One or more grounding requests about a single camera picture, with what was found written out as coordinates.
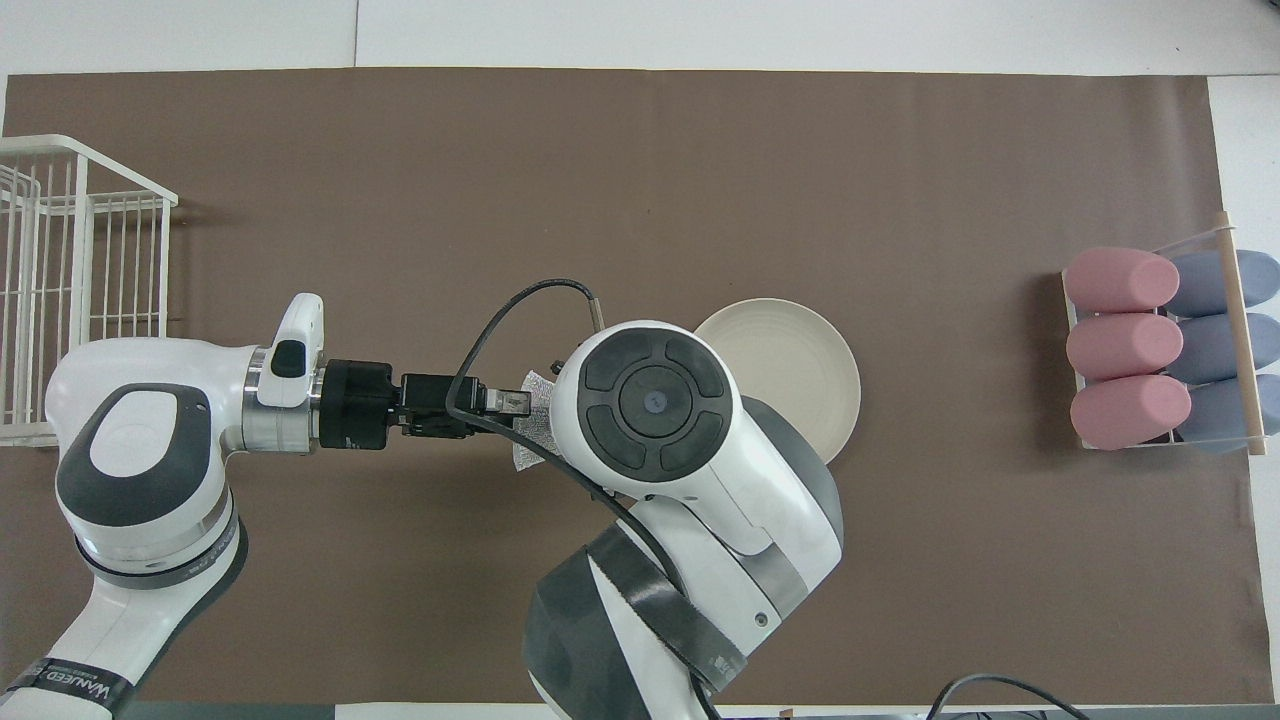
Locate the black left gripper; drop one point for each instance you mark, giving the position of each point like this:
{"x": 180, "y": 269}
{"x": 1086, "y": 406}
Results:
{"x": 355, "y": 405}

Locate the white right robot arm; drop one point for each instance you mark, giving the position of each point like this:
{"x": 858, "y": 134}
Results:
{"x": 700, "y": 500}

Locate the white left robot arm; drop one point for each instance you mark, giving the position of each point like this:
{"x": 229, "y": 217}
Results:
{"x": 130, "y": 450}

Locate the cream round plate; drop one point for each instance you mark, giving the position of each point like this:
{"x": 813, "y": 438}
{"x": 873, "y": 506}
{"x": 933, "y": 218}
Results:
{"x": 800, "y": 370}

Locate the brown table mat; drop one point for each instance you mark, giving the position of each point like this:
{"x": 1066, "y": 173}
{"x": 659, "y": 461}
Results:
{"x": 400, "y": 200}

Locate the pink plastic cup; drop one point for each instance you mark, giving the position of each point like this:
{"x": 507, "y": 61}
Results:
{"x": 1130, "y": 412}
{"x": 1125, "y": 347}
{"x": 1120, "y": 280}

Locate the blue plastic cup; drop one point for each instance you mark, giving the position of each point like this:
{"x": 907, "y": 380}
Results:
{"x": 1205, "y": 348}
{"x": 1210, "y": 415}
{"x": 1200, "y": 285}

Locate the cup rack with wooden bar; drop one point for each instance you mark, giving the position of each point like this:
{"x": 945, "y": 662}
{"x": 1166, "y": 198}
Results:
{"x": 1243, "y": 340}

